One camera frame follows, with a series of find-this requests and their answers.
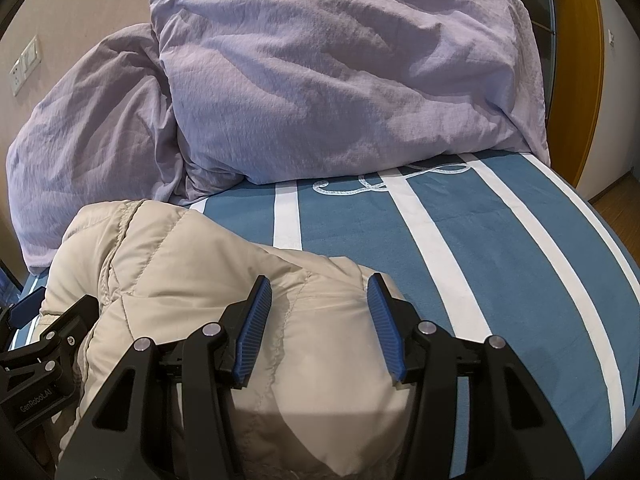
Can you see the beige puffer jacket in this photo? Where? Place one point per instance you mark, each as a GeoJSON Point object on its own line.
{"type": "Point", "coordinates": [175, 270]}

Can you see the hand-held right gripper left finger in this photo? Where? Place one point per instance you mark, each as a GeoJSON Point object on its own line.
{"type": "Point", "coordinates": [252, 330]}

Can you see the blue white striped bed sheet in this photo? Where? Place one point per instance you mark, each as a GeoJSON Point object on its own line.
{"type": "Point", "coordinates": [350, 220]}

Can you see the white wall socket plate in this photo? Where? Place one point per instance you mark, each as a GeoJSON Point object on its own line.
{"type": "Point", "coordinates": [19, 77]}

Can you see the lavender duvet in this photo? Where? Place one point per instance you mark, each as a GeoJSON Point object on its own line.
{"type": "Point", "coordinates": [325, 75]}

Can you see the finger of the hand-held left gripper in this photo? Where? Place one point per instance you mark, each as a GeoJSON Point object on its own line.
{"type": "Point", "coordinates": [62, 332]}
{"type": "Point", "coordinates": [27, 307]}

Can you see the white wall switch plate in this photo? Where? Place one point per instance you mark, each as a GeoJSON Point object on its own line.
{"type": "Point", "coordinates": [31, 52]}

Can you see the orange wooden door frame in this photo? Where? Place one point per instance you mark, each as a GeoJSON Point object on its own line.
{"type": "Point", "coordinates": [580, 85]}

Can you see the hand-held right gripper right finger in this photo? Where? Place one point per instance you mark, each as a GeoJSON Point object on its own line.
{"type": "Point", "coordinates": [387, 330]}

